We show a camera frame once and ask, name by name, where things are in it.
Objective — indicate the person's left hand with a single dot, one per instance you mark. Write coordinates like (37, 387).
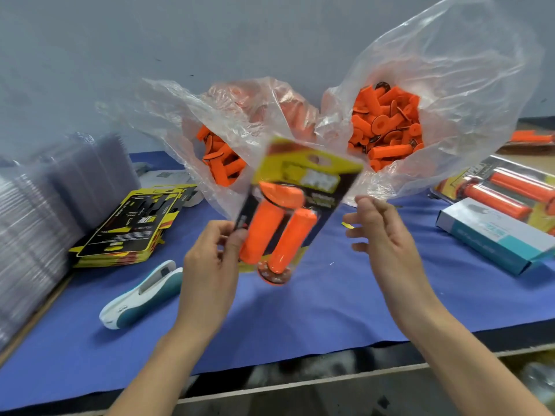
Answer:
(208, 286)

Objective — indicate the person's right hand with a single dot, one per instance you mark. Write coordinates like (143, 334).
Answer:
(395, 260)

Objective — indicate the teal hand stapler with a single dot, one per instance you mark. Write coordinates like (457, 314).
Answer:
(139, 299)

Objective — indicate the yellow black backing card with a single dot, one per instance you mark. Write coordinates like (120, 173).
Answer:
(303, 169)

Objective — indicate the stack of clear blister shells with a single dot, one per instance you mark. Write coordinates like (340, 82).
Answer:
(43, 221)

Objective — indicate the person's right forearm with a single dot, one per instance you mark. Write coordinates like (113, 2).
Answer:
(473, 368)

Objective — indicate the stack of yellow black cards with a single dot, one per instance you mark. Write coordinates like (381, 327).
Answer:
(130, 225)

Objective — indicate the teal white cardboard box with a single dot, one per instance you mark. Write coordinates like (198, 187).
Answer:
(494, 234)

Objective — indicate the white printed paper sheet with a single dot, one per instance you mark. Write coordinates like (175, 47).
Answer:
(160, 177)

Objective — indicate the large clear plastic bag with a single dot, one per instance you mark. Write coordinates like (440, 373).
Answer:
(486, 73)

